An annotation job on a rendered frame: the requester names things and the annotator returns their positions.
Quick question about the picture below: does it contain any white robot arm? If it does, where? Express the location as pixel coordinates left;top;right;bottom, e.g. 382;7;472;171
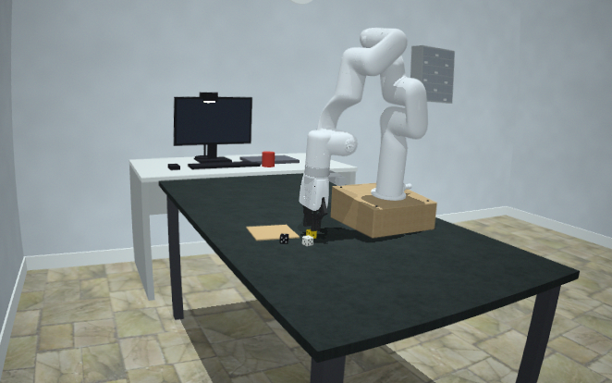
304;28;428;201

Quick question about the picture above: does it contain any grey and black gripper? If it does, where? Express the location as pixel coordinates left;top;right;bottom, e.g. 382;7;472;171
300;174;329;231

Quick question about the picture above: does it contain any beige square mat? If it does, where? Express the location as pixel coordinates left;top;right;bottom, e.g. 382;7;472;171
246;225;300;241

